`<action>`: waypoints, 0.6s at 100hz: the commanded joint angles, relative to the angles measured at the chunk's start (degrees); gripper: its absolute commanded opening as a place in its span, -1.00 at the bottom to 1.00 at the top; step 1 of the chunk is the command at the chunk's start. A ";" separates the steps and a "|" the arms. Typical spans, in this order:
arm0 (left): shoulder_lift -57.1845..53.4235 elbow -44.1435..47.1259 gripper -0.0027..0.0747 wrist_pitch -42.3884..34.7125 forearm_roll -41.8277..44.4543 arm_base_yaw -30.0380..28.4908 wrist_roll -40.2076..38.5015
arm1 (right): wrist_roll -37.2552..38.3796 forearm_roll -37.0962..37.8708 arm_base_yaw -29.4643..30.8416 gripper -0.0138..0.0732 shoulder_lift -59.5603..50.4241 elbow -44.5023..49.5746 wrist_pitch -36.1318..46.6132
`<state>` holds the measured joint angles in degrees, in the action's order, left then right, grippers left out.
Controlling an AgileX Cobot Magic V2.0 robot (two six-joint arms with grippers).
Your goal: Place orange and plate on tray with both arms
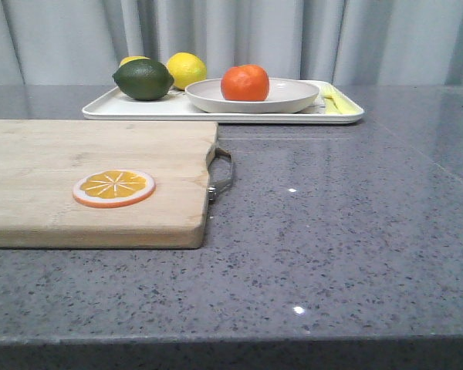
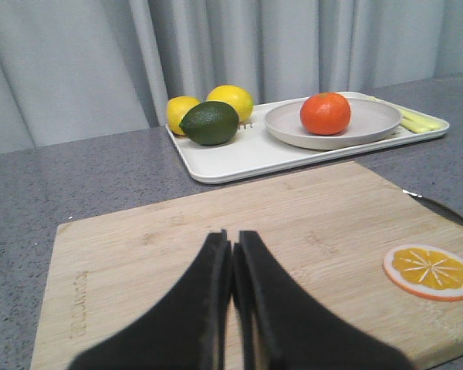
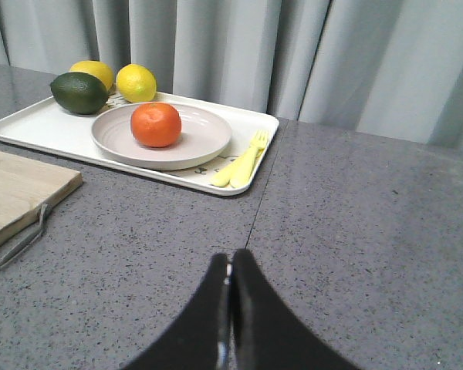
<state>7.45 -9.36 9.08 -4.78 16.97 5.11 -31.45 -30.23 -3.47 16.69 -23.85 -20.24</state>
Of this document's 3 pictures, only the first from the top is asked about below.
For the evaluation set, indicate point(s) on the yellow lemon left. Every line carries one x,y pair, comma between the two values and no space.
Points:
131,58

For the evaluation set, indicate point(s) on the white rectangular bear tray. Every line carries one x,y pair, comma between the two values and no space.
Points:
176,106

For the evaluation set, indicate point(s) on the orange slice toy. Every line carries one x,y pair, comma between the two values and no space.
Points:
113,188

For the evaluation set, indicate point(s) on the grey curtain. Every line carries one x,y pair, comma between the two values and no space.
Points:
343,42

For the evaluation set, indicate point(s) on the metal cutting board handle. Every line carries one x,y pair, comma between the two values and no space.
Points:
222,171

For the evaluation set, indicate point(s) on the orange mandarin fruit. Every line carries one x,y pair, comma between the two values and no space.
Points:
245,83

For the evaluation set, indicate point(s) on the wooden cutting board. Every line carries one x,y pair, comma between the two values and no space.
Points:
41,160

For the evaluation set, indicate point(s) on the yellow plastic fork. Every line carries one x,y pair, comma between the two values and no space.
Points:
329,102

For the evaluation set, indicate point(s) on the yellow lemon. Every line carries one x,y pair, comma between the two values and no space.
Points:
131,58
186,68

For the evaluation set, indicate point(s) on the dark green lime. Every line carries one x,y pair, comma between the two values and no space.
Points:
144,79

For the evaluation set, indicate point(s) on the yellow lemon right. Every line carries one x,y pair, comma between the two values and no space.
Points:
186,68

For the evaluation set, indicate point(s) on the yellow plastic utensil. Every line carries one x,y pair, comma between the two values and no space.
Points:
345,106

